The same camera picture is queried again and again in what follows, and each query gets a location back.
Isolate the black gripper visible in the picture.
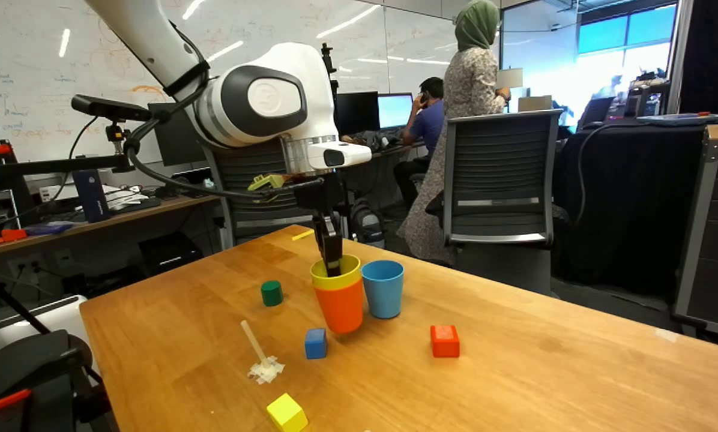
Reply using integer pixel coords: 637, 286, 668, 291
292, 169, 352, 277

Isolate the yellow plastic cup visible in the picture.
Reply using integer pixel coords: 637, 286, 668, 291
308, 251, 364, 293

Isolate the orange plastic cup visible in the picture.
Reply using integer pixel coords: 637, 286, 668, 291
313, 274, 367, 335

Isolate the blue plastic cup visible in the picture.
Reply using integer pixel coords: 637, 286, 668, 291
359, 258, 409, 321

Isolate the green wooden cylinder block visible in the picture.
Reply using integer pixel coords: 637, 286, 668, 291
260, 277, 285, 309

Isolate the grey mesh office chair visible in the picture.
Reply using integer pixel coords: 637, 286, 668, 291
439, 108, 564, 295
205, 138, 320, 247

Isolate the blue wooden block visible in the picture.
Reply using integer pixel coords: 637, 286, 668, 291
303, 325, 328, 361

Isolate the black computer monitor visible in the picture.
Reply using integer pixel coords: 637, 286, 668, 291
148, 117, 217, 167
332, 89, 382, 137

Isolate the white paper scrap with stick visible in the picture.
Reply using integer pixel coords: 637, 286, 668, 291
238, 319, 285, 385

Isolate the lit computer monitor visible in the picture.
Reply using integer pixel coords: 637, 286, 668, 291
376, 91, 416, 132

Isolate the red wooden block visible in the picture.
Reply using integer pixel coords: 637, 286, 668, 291
428, 321, 464, 360

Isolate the seated person blue shirt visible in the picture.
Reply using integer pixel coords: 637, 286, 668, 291
405, 75, 450, 154

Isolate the yellow wooden block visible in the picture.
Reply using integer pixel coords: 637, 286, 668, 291
265, 391, 310, 432

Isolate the person in patterned dress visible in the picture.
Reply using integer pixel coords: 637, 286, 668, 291
396, 0, 513, 258

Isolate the wooden side desk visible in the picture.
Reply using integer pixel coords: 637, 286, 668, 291
0, 189, 220, 261

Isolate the small beige box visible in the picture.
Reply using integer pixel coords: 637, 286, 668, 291
519, 93, 554, 112

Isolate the black camera on stand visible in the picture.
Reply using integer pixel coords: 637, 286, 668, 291
70, 93, 153, 148

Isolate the black equipment orange handle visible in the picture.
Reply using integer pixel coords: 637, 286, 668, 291
0, 330, 119, 432

